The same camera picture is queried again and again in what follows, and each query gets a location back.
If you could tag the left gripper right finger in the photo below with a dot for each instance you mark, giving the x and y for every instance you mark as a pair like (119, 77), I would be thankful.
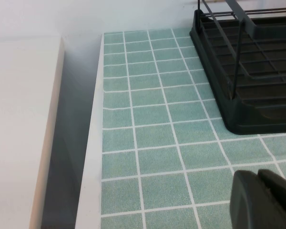
(284, 205)

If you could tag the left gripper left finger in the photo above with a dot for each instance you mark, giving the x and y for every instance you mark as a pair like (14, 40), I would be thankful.
(248, 202)

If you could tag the black dish drying rack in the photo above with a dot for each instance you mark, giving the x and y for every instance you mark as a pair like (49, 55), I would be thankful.
(238, 119)

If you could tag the green checked tablecloth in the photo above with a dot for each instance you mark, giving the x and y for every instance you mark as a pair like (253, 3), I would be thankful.
(157, 143)

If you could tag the white side cabinet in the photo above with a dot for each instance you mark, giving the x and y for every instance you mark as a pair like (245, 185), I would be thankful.
(19, 119)

